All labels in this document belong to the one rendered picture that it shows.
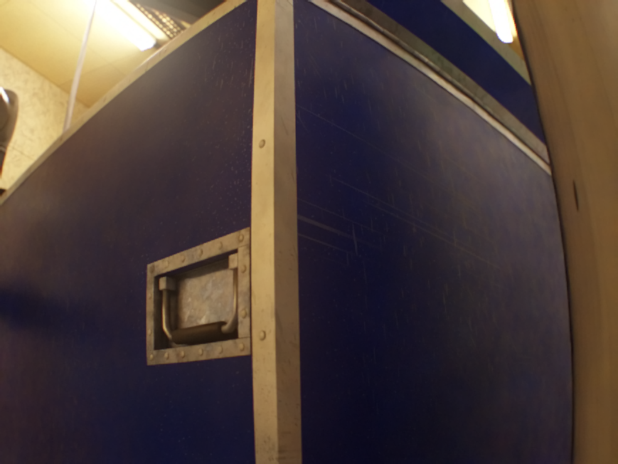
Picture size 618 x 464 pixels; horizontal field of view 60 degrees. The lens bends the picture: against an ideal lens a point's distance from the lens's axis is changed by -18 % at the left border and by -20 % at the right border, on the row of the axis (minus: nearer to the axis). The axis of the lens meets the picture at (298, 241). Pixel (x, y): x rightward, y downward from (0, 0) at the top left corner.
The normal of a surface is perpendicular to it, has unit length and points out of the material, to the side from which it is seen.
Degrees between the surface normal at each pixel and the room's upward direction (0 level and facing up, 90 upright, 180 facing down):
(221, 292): 90
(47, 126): 90
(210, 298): 90
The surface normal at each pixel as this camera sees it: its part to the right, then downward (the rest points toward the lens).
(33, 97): 0.92, -0.13
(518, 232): 0.71, -0.22
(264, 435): -0.70, -0.20
